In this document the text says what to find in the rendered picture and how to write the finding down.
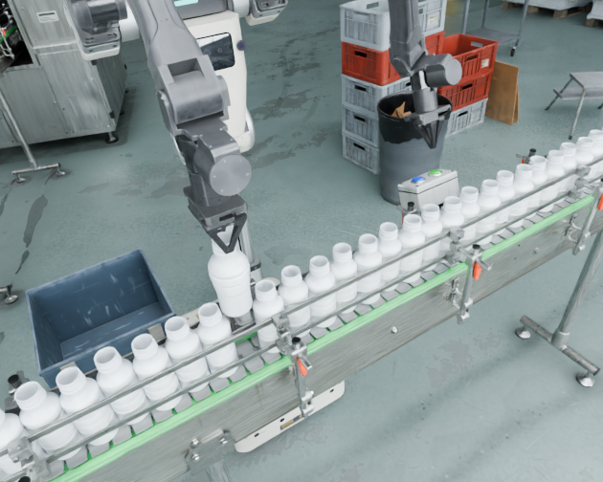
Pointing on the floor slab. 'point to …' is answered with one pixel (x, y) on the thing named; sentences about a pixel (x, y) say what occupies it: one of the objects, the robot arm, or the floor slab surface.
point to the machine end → (50, 83)
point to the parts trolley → (494, 30)
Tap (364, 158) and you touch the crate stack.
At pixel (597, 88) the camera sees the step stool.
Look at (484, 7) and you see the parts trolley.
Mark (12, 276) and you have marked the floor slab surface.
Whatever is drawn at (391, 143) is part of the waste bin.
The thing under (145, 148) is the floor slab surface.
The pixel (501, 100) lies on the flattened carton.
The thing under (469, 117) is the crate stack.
